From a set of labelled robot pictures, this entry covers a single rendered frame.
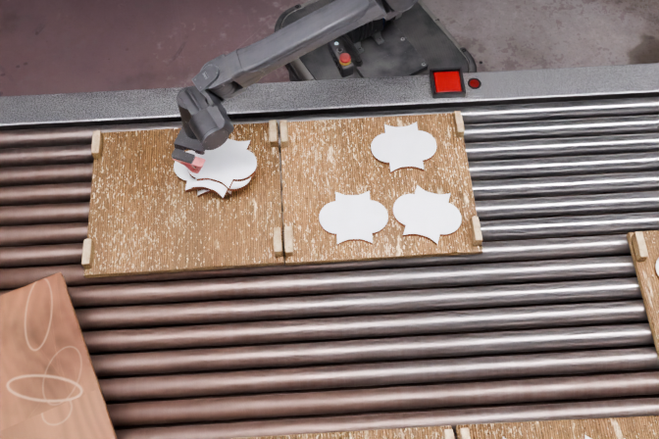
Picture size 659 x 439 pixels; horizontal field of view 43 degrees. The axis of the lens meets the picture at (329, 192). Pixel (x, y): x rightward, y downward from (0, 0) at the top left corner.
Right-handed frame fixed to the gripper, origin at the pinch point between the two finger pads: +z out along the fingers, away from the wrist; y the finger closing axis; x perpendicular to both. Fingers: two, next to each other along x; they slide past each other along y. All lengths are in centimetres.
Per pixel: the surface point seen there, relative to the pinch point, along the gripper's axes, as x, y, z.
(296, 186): -20.6, 1.2, 5.1
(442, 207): -52, 6, 4
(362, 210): -35.9, -0.4, 4.0
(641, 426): -99, -27, 5
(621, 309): -92, -4, 6
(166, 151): 10.0, 0.5, 5.4
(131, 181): 13.8, -9.0, 5.6
